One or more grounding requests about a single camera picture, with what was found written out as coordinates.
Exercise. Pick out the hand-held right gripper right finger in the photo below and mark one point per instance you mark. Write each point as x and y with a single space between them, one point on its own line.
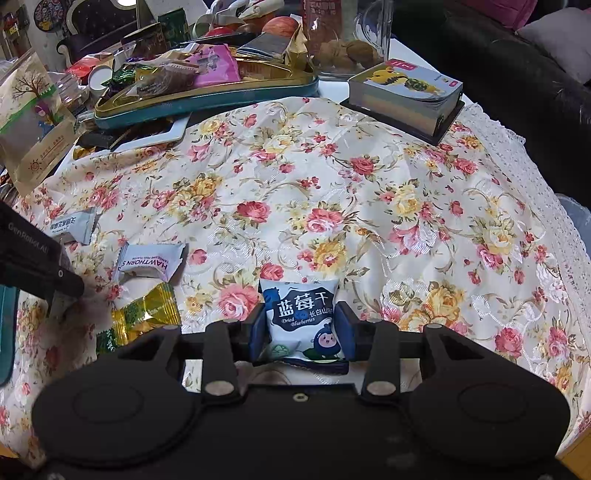
344 333

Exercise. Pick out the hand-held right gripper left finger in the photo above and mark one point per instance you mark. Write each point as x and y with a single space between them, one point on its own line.
257 333

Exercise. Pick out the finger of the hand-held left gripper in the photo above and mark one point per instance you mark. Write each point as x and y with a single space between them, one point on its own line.
64 281

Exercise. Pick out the dried blueberry snack packet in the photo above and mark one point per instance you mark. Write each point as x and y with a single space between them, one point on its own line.
302 323

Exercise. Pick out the grey white snack packet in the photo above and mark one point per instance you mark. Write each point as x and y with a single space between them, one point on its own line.
76 226

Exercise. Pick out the gold green snack packet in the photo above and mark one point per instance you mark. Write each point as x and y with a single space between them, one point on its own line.
143 318

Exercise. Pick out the gold wrapped candy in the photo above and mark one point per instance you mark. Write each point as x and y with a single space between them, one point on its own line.
87 152

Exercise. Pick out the brown paper bag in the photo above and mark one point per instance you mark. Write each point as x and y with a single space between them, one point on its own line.
37 124

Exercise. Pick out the floral tablecloth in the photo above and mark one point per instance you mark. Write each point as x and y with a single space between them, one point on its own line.
346 203

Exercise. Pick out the black flat packet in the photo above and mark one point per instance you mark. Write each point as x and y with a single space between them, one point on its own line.
106 137

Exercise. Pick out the white rectangular tray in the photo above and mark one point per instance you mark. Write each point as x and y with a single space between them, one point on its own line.
152 134

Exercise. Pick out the white paper cup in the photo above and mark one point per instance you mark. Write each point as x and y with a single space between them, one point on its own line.
100 77

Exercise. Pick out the pile of wrapped candies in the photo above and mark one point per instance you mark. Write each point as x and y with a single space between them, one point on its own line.
157 78

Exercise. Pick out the teal tin lid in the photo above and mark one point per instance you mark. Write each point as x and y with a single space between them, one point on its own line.
207 99

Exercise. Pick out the black ornate chair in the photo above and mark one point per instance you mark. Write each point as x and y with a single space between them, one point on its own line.
97 27

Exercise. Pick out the thick card book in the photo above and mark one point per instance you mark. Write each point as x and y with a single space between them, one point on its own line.
406 97

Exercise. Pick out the pink snack packet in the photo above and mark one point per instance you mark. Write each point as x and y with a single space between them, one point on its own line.
214 67

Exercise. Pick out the black sofa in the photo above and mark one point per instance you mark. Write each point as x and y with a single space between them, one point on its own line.
485 92

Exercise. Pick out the glass jar of walnuts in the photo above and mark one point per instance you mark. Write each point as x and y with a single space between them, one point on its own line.
344 41

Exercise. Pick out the red apple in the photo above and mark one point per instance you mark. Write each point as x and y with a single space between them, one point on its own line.
280 26

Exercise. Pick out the grey pillow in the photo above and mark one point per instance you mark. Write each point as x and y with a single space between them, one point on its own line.
558 46

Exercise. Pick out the pink cushion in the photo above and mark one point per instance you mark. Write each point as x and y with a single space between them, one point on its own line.
517 11

